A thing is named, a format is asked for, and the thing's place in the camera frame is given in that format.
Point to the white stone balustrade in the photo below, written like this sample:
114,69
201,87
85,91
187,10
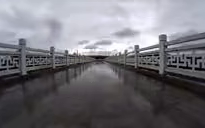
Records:
23,60
183,60

